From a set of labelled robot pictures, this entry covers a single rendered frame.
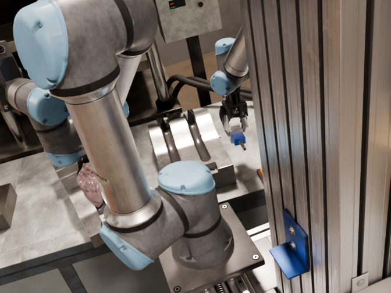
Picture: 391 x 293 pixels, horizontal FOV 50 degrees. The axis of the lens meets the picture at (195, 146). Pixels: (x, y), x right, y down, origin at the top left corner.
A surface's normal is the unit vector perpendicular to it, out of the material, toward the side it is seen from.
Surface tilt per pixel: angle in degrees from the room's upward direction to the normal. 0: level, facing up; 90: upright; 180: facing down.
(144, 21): 104
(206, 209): 92
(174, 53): 90
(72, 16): 55
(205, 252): 73
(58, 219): 0
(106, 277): 90
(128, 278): 90
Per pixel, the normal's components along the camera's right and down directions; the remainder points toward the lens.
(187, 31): 0.22, 0.52
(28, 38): -0.72, 0.40
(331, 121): -0.93, 0.33
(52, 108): 0.69, 0.29
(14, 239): -0.19, -0.81
